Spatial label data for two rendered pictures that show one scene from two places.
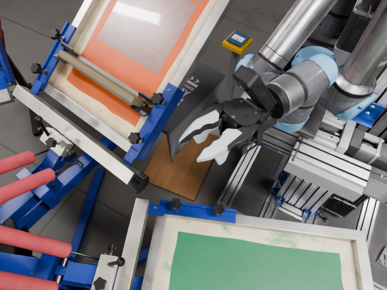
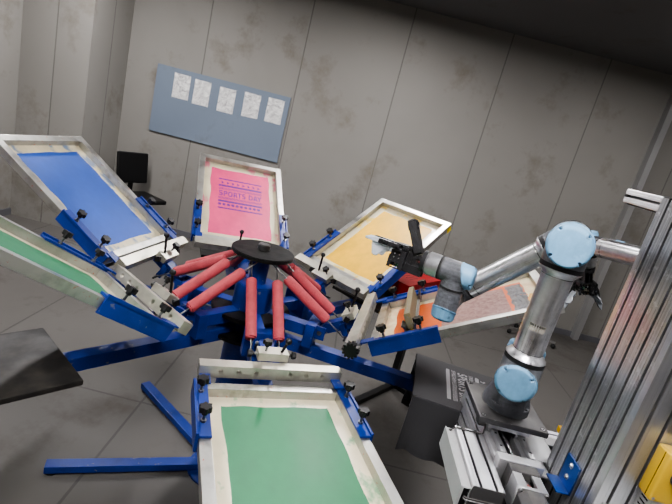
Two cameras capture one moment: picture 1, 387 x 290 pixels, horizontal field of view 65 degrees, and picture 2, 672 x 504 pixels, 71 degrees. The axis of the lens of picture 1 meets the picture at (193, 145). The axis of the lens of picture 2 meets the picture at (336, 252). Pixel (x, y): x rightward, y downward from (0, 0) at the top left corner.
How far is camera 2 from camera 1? 140 cm
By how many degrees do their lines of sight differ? 62
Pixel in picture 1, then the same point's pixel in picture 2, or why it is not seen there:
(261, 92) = (413, 231)
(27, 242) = (277, 310)
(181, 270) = (295, 413)
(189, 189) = not seen: outside the picture
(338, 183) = (456, 464)
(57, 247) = (280, 328)
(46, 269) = (262, 332)
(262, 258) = (339, 471)
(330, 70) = (466, 269)
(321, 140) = (491, 443)
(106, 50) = not seen: hidden behind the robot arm
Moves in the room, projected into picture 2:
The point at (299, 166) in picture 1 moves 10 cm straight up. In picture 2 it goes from (448, 433) to (457, 406)
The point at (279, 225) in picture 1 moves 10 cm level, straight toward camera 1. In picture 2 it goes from (381, 474) to (352, 461)
